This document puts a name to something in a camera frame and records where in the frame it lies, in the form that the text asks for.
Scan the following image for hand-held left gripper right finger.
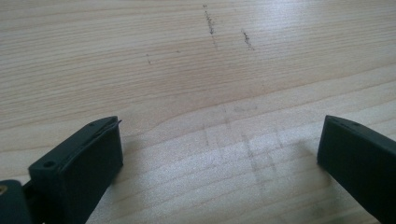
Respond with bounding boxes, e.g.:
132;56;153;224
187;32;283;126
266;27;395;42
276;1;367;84
317;114;396;224

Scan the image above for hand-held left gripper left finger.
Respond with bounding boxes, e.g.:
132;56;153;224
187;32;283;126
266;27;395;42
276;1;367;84
27;115;124;224

